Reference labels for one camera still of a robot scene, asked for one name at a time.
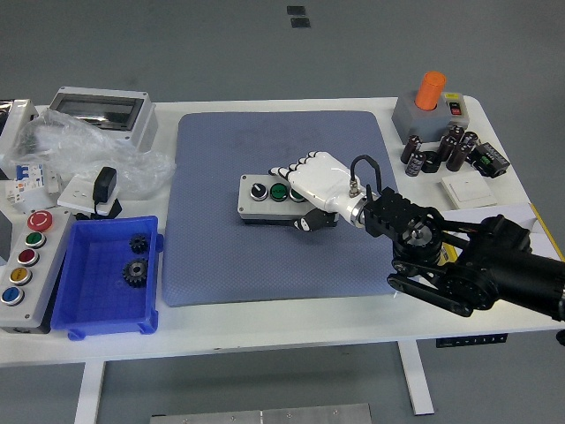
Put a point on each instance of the grey switch box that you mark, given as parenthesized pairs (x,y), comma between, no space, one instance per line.
(424,123)

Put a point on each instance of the blue plastic bin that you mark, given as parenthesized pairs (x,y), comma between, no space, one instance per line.
(101,305)

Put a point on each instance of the blue-grey table mat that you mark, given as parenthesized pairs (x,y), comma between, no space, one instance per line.
(229,256)

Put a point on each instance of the white and yellow booklet box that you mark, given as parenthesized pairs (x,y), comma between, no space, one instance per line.
(545,234)

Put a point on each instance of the orange cylinder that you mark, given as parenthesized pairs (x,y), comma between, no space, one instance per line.
(430,93)

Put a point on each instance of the dark floor plate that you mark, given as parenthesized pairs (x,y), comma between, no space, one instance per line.
(300,23)
(296,10)

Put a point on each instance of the grey four-button control box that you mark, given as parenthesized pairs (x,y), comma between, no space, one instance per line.
(256,207)

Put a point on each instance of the black power adapter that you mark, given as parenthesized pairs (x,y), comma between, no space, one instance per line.
(105,183)

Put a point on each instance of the grey metal plate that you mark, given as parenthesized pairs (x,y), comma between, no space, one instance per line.
(260,416)

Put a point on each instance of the black table control panel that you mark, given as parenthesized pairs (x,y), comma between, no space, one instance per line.
(470,341)

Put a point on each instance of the grey enclosure with clear cover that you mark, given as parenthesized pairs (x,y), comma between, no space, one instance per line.
(145,128)

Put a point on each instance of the white wall socket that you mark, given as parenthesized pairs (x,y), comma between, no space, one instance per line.
(73,194)

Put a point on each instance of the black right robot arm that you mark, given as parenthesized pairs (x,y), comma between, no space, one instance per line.
(507,265)

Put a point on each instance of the black power module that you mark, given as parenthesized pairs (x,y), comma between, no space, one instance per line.
(490,159)

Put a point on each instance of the large black gear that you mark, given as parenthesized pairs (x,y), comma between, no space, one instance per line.
(134,273)

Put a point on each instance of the grey five-button control box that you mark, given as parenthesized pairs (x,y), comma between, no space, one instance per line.
(48,274)

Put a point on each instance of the white table leg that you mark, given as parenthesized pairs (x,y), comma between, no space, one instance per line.
(417,380)
(88,393)

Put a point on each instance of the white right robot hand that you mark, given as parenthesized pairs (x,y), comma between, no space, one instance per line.
(322,176)

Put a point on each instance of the black capacitor with silver label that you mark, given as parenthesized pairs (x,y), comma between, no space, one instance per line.
(415,164)

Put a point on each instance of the white plastic housing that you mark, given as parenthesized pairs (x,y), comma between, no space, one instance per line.
(17,119)

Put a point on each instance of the clear plastic bag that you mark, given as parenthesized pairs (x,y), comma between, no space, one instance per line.
(88,146)

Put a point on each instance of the white wall switch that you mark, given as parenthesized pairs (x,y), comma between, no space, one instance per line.
(468,187)

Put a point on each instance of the small black gear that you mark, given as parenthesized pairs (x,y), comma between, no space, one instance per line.
(138,244)

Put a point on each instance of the small white plug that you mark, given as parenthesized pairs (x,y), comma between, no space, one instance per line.
(53,181)

